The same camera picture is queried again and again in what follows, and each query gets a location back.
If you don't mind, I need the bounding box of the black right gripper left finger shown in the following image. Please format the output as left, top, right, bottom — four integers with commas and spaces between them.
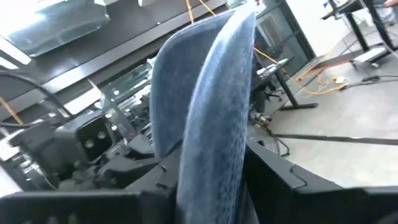
0, 148, 182, 224

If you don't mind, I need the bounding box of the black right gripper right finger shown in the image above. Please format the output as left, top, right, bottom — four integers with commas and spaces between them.
245, 139, 398, 224

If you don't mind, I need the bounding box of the dark blue denim cap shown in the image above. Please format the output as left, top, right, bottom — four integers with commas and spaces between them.
149, 2, 261, 224

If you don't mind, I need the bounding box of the grey desk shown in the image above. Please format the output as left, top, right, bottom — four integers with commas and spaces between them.
251, 57, 320, 112

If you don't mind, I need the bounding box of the black office desk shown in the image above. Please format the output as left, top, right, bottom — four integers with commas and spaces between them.
321, 0, 398, 63

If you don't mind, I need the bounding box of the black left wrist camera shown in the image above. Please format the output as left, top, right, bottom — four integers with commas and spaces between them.
40, 113, 115, 166

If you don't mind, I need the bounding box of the yellow cable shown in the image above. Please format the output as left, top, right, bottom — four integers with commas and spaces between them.
253, 46, 346, 96
185, 0, 196, 25

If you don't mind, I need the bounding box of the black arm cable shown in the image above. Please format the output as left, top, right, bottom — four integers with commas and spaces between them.
0, 70, 74, 128

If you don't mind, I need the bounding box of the black floor cable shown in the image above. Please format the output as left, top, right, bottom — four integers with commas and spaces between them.
340, 73, 398, 91

